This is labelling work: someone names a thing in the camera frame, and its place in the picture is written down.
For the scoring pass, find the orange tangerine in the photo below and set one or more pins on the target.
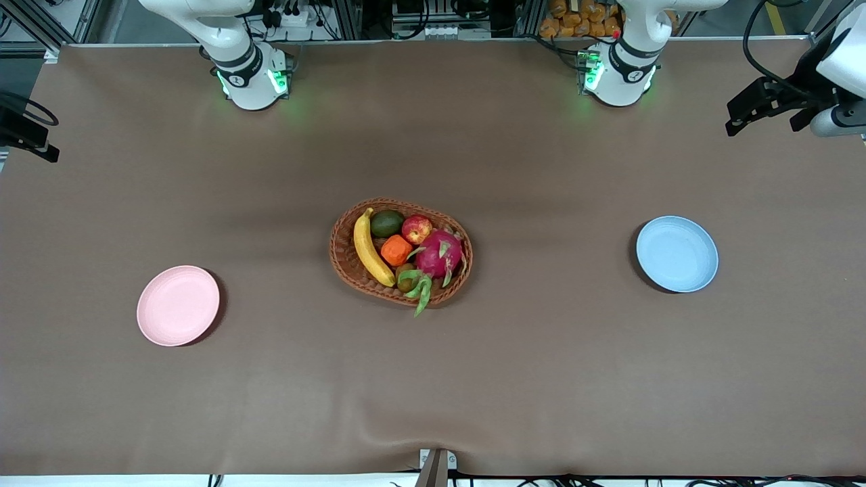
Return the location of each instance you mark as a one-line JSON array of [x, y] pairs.
[[396, 250]]

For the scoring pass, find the brown kiwi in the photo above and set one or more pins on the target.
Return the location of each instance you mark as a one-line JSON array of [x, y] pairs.
[[404, 276]]

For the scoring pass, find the brown table cloth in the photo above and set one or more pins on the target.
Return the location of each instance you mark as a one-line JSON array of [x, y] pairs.
[[541, 379]]

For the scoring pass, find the yellow banana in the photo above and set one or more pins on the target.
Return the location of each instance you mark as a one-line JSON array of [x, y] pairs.
[[367, 250]]

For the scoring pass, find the grey metal camera bracket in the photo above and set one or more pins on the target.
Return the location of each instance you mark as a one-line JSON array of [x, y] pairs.
[[436, 468]]

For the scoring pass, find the red yellow apple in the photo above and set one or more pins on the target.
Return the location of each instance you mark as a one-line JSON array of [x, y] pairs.
[[417, 229]]

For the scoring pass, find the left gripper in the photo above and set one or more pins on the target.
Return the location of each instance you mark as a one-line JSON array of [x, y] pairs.
[[803, 76]]

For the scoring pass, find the light blue plate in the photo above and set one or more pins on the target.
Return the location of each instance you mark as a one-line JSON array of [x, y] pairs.
[[676, 254]]

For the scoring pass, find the white power strip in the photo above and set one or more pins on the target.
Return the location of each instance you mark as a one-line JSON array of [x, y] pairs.
[[291, 15]]

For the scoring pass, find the pink dragon fruit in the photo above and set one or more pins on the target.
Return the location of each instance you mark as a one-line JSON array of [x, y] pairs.
[[440, 253]]

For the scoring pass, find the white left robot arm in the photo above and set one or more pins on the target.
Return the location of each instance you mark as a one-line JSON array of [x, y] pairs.
[[619, 67]]

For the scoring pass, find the brown wicker basket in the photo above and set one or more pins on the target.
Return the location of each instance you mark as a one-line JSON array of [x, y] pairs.
[[345, 264]]

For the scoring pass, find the bag of orange items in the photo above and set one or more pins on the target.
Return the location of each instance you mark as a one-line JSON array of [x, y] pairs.
[[575, 19]]

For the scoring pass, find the green avocado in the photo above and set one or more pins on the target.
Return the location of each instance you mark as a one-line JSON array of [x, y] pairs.
[[387, 224]]

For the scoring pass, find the green bean pods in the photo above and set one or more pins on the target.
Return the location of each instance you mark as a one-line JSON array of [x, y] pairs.
[[424, 294]]

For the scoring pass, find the pink plate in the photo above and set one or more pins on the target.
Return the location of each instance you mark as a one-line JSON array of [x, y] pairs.
[[178, 306]]

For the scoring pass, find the aluminium frame post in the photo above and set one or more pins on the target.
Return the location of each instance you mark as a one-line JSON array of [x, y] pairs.
[[40, 27], [815, 17]]

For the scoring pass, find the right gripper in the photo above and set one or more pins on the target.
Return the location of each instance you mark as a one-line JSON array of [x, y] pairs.
[[15, 130]]

